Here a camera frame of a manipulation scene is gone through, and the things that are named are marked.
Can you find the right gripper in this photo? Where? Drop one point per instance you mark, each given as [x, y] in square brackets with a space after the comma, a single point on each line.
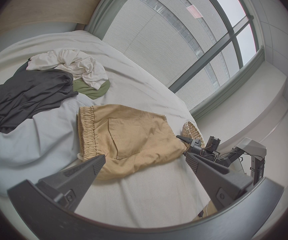
[196, 150]

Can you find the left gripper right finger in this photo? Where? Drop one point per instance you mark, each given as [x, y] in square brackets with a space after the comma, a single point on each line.
[219, 184]

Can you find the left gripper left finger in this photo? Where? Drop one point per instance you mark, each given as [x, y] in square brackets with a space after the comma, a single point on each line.
[73, 184]

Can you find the tan shorts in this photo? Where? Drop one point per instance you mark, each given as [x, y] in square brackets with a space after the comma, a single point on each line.
[134, 139]

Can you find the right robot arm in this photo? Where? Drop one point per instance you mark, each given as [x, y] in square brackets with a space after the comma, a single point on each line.
[250, 147]

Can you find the round woven basket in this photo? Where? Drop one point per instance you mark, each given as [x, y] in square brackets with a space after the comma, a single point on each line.
[192, 134]

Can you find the pale blue garment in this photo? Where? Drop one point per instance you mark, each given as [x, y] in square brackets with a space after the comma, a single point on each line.
[33, 144]

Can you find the bed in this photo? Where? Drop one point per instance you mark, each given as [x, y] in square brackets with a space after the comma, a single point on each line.
[144, 84]

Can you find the green garment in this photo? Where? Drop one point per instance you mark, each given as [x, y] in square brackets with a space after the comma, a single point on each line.
[93, 91]

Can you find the black garment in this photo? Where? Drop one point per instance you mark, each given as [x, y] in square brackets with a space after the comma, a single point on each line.
[26, 96]

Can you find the white garment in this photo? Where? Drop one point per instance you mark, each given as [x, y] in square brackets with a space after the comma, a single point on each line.
[83, 66]

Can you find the window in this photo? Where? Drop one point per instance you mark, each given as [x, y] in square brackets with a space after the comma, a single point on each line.
[184, 41]

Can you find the blue-green curtain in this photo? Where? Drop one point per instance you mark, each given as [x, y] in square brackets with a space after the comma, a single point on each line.
[103, 11]

